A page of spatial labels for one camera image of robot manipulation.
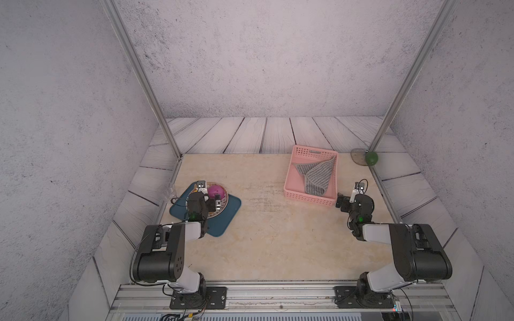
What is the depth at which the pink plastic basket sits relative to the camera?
0.98 metres

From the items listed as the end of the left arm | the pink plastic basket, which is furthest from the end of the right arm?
the end of the left arm

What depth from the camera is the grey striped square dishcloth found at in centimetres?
106

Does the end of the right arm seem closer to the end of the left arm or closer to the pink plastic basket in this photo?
the pink plastic basket
